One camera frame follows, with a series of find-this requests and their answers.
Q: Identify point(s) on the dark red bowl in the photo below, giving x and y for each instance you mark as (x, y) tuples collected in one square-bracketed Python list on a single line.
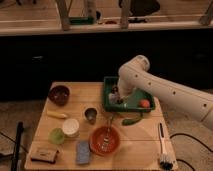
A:
[(59, 95)]

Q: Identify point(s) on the brown wooden block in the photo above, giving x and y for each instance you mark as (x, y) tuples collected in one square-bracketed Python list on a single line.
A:
[(44, 155)]

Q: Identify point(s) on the green plastic tray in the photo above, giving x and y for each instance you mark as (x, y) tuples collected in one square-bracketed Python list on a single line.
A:
[(131, 104)]

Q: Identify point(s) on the brown grape bunch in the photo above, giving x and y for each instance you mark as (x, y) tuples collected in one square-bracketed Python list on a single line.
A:
[(115, 89)]

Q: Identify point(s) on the metal cup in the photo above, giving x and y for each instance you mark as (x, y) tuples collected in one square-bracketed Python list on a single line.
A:
[(90, 114)]

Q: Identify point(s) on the black stand post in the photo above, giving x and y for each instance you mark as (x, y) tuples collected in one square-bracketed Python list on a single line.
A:
[(15, 157)]

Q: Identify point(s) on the grey towel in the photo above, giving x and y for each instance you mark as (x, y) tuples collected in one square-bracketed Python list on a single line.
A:
[(114, 98)]

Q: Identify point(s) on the green cucumber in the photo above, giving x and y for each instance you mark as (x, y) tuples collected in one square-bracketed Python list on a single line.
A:
[(131, 121)]

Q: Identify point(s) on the white cup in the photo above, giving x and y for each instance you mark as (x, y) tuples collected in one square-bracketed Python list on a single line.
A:
[(70, 127)]

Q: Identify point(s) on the white dish brush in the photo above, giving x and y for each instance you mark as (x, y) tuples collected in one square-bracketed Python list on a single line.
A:
[(165, 160)]

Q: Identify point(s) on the red tomato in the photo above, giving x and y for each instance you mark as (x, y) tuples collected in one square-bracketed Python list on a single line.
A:
[(144, 103)]

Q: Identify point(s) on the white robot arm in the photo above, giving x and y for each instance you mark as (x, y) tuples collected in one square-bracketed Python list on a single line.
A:
[(134, 75)]

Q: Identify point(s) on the orange bowl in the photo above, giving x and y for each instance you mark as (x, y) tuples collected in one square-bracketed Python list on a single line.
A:
[(96, 140)]

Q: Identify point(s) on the metal fork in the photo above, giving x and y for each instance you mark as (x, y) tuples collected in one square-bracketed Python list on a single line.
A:
[(106, 138)]

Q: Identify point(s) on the yellow banana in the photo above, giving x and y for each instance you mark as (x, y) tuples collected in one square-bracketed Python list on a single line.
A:
[(56, 115)]

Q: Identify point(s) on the blue sponge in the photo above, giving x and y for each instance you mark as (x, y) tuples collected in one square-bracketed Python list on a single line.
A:
[(82, 153)]

